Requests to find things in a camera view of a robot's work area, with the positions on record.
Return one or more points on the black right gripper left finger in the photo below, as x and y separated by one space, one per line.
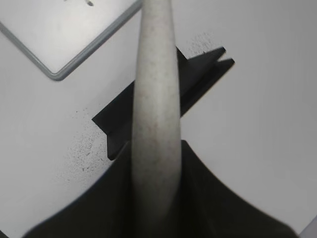
105 210

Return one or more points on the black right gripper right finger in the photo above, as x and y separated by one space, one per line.
209 209

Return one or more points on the white-handled kitchen knife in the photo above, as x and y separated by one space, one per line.
156 136

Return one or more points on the black knife stand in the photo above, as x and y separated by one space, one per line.
196 76

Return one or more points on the white grey-rimmed cutting board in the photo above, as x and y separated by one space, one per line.
59 35

